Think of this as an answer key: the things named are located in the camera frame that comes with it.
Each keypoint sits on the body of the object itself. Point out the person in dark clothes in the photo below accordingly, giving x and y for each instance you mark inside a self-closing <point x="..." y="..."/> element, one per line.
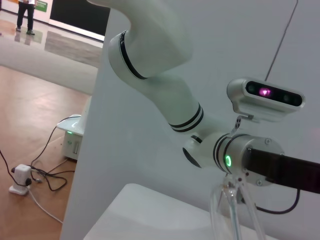
<point x="23" y="15"/>

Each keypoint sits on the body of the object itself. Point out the green wall sign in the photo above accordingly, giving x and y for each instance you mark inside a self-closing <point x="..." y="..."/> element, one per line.
<point x="42" y="6"/>

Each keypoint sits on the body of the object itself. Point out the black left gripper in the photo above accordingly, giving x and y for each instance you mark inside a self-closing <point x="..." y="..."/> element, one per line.
<point x="287" y="170"/>

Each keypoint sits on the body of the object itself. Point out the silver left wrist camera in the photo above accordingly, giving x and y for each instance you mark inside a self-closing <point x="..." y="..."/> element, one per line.
<point x="262" y="102"/>

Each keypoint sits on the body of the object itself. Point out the white power adapter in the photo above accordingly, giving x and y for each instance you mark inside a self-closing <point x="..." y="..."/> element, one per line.
<point x="21" y="175"/>

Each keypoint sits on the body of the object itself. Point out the clear white glasses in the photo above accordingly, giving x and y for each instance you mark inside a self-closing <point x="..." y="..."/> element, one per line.
<point x="233" y="207"/>

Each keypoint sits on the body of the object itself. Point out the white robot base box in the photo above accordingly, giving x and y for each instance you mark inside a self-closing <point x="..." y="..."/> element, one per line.
<point x="71" y="147"/>

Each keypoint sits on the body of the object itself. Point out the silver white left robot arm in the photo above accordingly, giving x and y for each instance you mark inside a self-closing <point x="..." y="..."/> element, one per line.
<point x="155" y="75"/>

